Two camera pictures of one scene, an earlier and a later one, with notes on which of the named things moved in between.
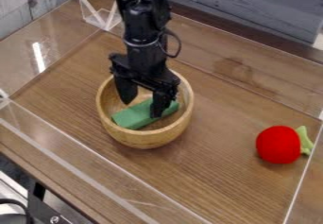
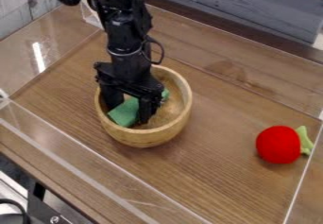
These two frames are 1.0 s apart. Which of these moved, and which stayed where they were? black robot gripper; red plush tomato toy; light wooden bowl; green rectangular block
Moved: green rectangular block; black robot gripper
Stayed: red plush tomato toy; light wooden bowl
